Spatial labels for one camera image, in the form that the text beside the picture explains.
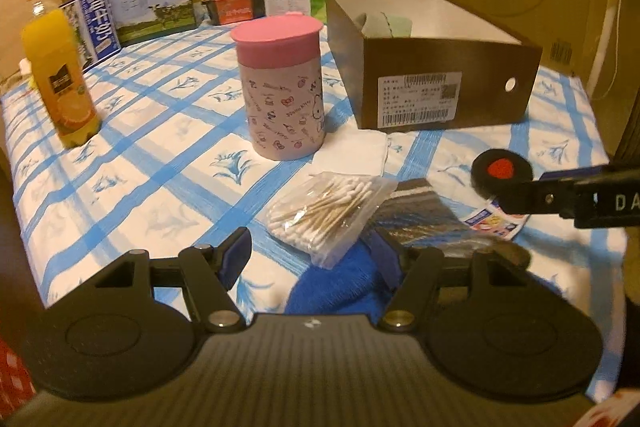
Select brown striped sock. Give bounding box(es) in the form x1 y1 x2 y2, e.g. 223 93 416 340
360 179 498 258

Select blue white leaflet packet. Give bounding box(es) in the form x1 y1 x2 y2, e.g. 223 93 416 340
462 199 529 241

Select black red round pad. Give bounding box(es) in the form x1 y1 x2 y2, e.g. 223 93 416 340
471 148 534 198

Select blue fluffy towel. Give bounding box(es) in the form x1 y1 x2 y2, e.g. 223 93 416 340
284 241 392 324

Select cotton swabs plastic bag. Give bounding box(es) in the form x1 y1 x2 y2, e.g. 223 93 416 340
265 171 397 270

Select white cloth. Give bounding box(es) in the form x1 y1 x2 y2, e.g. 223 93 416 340
311 128 387 176

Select light green towel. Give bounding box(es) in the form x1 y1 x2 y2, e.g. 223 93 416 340
352 12 412 38

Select blue checked bed sheet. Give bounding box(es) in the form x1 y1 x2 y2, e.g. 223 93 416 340
0 18 629 403

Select brown open shoe box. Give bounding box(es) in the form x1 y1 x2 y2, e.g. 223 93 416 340
326 0 542 132

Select red checked cloth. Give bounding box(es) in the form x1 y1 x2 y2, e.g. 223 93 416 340
0 339 36 421

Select pink hello kitty canister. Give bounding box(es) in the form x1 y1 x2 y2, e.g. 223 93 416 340
231 13 326 161

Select cow picture milk box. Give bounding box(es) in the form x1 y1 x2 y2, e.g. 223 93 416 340
108 0 205 46

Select blue milk carton box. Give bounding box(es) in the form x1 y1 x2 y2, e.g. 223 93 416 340
60 0 122 72

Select orange juice bottle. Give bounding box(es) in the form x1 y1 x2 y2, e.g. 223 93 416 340
21 0 101 148

